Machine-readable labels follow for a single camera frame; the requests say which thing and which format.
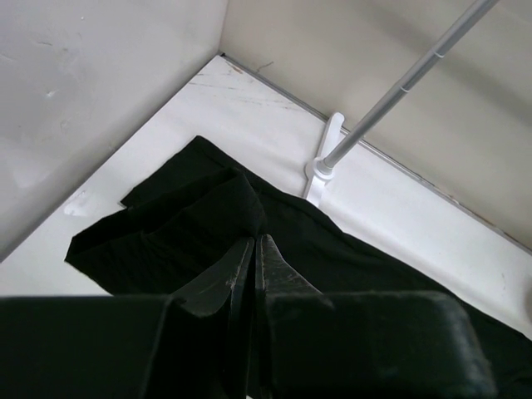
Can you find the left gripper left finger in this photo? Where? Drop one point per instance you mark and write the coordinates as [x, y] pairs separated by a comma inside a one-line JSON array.
[[193, 343]]

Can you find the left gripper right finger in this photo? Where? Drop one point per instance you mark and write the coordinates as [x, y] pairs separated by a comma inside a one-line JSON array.
[[417, 344]]

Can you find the black trousers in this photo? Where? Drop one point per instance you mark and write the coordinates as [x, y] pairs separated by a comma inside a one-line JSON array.
[[188, 214]]

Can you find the white metal clothes rack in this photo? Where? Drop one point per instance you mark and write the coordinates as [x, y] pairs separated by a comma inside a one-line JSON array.
[[333, 148]]

